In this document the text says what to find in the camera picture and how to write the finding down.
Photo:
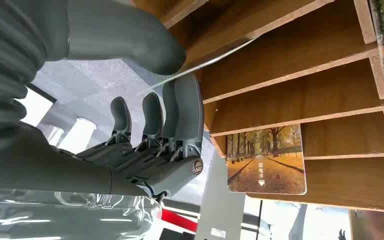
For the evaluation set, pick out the white table leg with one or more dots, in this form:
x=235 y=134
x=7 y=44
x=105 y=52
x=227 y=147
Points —
x=55 y=136

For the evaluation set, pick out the grey standing panel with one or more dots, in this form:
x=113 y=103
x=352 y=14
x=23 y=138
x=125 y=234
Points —
x=218 y=198

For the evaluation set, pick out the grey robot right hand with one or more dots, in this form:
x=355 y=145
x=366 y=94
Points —
x=46 y=165

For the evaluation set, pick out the wooden slotted card rack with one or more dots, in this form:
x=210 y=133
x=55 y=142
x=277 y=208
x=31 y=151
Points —
x=278 y=49

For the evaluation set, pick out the thin pale card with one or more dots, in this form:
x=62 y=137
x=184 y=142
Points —
x=212 y=61

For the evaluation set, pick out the clear plastic wrap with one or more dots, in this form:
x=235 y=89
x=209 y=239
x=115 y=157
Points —
x=62 y=218

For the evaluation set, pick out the red barrier belt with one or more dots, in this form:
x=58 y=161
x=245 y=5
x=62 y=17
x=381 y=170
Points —
x=178 y=220

